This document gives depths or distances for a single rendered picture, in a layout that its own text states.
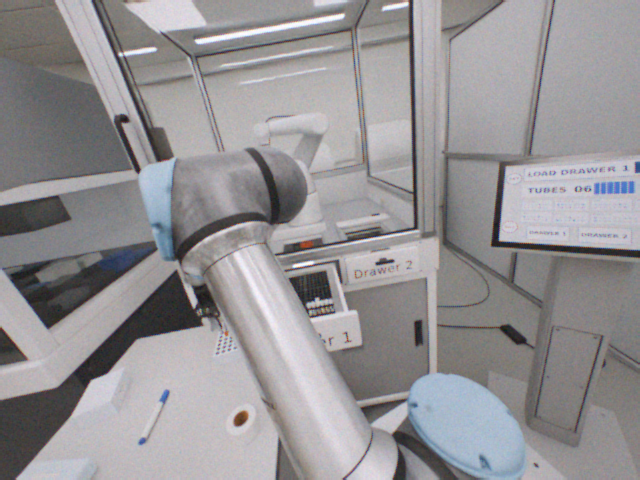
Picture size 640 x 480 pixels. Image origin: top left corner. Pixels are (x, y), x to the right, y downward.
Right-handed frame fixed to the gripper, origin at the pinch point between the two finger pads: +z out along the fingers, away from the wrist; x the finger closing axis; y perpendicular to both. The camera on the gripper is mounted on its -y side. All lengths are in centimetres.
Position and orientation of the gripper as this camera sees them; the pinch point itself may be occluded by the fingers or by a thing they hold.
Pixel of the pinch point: (223, 326)
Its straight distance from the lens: 98.2
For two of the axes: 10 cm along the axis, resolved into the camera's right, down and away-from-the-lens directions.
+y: 2.1, 3.2, -9.2
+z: 1.8, 9.2, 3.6
